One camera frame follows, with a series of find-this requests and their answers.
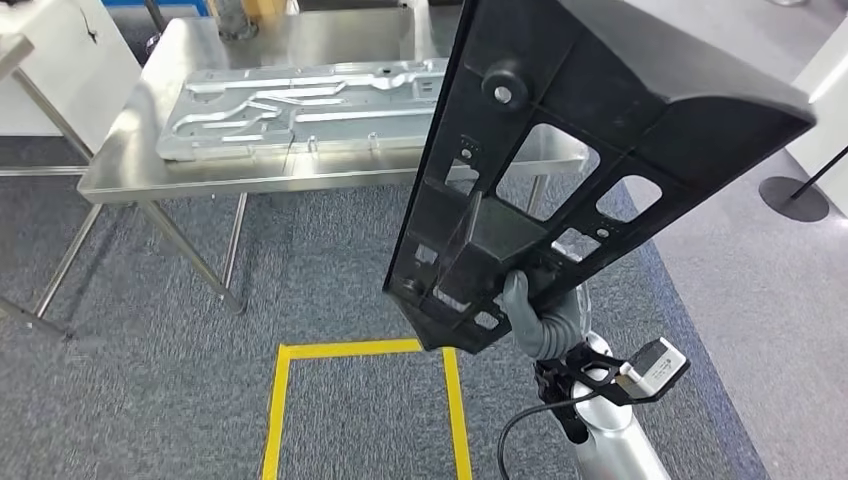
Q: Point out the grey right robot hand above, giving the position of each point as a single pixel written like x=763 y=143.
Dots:
x=517 y=305

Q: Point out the large black plastic part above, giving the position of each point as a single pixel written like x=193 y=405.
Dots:
x=576 y=99

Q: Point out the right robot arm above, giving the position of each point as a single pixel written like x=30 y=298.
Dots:
x=613 y=450

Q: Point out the stainless steel workbench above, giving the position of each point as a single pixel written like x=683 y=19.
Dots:
x=126 y=166

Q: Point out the machined metal fixture plate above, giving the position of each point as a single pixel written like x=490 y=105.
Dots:
x=298 y=132

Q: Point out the black stanchion with round base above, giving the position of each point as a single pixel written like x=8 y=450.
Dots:
x=788 y=202

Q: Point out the black pole with round base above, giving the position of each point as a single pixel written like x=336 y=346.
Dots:
x=154 y=13

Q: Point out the blue plastic base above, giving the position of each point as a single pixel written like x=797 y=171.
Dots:
x=132 y=3

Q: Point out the white cabinet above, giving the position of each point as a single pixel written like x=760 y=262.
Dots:
x=73 y=60

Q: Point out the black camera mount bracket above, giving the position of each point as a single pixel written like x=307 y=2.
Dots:
x=553 y=397

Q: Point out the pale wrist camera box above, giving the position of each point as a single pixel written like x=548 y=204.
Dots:
x=656 y=368

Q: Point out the steel frame stand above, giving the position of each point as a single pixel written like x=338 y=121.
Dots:
x=13 y=53

